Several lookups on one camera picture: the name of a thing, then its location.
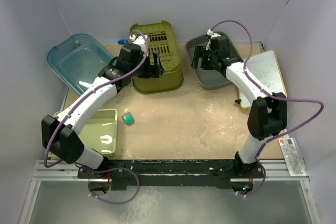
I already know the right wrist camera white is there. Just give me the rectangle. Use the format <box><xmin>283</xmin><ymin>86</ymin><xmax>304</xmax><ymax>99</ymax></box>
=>
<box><xmin>205</xmin><ymin>29</ymin><xmax>221</xmax><ymax>50</ymax></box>

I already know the blue transparent basket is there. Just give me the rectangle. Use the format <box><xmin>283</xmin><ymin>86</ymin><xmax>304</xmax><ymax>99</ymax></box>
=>
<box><xmin>47</xmin><ymin>34</ymin><xmax>113</xmax><ymax>96</ymax></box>

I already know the light green plastic tray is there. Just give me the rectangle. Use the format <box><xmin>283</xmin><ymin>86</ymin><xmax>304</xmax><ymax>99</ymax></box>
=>
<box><xmin>79</xmin><ymin>109</ymin><xmax>118</xmax><ymax>159</ymax></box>

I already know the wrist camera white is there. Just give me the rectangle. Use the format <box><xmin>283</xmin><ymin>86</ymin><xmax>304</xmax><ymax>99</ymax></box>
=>
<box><xmin>129</xmin><ymin>34</ymin><xmax>150</xmax><ymax>52</ymax></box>
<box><xmin>205</xmin><ymin>29</ymin><xmax>221</xmax><ymax>50</ymax></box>

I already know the small teal green block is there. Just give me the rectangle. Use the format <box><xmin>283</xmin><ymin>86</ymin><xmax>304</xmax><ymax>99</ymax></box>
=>
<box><xmin>122</xmin><ymin>112</ymin><xmax>135</xmax><ymax>125</ymax></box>

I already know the small blue object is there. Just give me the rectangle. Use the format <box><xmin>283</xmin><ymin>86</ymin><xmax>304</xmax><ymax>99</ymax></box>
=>
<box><xmin>118</xmin><ymin>39</ymin><xmax>127</xmax><ymax>45</ymax></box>

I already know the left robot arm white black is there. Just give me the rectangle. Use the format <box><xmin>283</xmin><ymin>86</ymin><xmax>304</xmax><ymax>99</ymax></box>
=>
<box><xmin>41</xmin><ymin>42</ymin><xmax>164</xmax><ymax>178</ymax></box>

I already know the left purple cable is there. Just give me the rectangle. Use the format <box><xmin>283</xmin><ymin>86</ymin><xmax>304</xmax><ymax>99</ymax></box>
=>
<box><xmin>43</xmin><ymin>29</ymin><xmax>148</xmax><ymax>168</ymax></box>

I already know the whiteboard with yellow frame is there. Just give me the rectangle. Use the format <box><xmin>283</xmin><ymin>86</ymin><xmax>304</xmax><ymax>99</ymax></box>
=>
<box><xmin>247</xmin><ymin>50</ymin><xmax>287</xmax><ymax>97</ymax></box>

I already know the large olive green basket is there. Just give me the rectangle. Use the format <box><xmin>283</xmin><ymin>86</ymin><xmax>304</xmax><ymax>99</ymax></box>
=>
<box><xmin>130</xmin><ymin>20</ymin><xmax>184</xmax><ymax>94</ymax></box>

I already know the purple cable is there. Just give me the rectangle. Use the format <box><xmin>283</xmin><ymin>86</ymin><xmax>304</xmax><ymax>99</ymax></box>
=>
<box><xmin>211</xmin><ymin>19</ymin><xmax>324</xmax><ymax>162</ymax></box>
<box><xmin>43</xmin><ymin>29</ymin><xmax>148</xmax><ymax>168</ymax></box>

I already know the clear plastic packet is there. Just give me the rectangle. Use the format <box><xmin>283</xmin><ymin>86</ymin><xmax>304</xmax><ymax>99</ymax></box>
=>
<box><xmin>278</xmin><ymin>138</ymin><xmax>308</xmax><ymax>177</ymax></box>

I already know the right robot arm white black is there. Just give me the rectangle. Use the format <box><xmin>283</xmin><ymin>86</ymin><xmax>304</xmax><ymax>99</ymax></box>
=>
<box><xmin>191</xmin><ymin>36</ymin><xmax>287</xmax><ymax>177</ymax></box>

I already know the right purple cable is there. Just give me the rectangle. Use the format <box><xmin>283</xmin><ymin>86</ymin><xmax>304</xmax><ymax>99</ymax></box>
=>
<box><xmin>211</xmin><ymin>19</ymin><xmax>324</xmax><ymax>162</ymax></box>

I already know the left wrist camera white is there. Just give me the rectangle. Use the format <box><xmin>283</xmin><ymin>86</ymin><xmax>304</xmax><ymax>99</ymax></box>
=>
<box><xmin>129</xmin><ymin>34</ymin><xmax>150</xmax><ymax>52</ymax></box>

